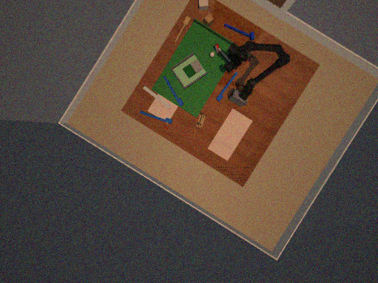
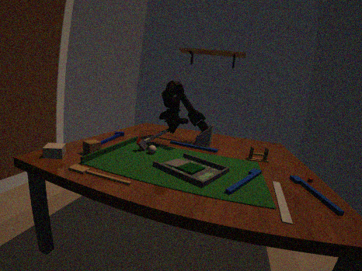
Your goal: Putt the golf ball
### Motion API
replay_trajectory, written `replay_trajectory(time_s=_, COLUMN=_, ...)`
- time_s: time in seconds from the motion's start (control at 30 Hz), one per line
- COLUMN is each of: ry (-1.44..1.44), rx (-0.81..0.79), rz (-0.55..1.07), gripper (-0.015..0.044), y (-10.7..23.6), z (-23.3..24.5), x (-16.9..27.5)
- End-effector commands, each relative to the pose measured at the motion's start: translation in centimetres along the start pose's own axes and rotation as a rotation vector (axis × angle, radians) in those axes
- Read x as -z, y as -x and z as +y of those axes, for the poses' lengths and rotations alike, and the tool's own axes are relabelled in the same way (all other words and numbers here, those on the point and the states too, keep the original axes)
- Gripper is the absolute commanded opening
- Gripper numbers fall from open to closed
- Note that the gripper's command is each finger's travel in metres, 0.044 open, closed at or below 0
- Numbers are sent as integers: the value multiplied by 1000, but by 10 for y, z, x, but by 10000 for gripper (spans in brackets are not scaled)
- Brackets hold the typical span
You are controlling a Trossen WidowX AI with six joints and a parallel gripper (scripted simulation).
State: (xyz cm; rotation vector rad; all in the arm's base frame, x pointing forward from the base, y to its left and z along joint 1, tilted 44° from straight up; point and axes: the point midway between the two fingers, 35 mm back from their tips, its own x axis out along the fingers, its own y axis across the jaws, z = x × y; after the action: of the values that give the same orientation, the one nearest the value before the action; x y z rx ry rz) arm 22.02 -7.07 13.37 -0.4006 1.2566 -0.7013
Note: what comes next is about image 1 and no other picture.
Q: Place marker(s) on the green flat mat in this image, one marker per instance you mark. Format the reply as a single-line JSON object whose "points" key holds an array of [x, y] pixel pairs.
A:
{"points": [[199, 41]]}

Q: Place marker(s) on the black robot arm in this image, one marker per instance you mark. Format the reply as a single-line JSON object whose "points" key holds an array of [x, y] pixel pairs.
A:
{"points": [[240, 54]]}

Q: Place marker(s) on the beige flat strip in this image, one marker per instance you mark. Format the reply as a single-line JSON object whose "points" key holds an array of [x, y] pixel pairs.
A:
{"points": [[157, 97]]}

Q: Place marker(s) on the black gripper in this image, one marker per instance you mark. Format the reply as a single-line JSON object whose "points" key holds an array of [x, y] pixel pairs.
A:
{"points": [[231, 66]]}

